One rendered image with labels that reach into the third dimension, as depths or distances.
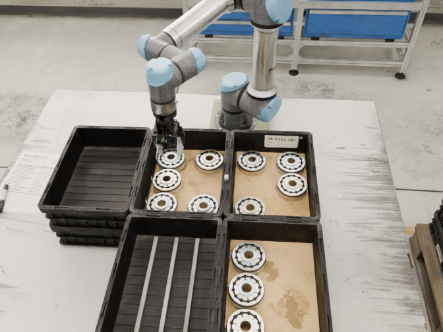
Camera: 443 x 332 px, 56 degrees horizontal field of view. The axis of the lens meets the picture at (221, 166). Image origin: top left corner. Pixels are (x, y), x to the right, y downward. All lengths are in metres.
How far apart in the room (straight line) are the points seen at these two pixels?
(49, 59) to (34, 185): 2.27
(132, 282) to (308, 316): 0.53
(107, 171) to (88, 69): 2.20
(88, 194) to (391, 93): 2.50
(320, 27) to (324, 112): 1.36
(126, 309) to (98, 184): 0.51
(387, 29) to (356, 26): 0.22
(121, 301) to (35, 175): 0.79
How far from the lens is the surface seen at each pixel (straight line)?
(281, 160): 1.56
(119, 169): 1.62
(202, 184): 1.51
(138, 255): 1.38
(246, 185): 1.51
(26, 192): 1.86
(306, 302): 1.29
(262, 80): 1.58
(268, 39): 1.49
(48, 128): 2.11
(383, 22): 3.36
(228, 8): 1.48
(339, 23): 3.30
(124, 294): 1.32
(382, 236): 1.62
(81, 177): 1.64
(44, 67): 3.92
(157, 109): 1.21
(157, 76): 1.14
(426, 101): 3.46
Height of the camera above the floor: 1.98
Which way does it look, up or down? 47 degrees down
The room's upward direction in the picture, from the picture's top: 3 degrees counter-clockwise
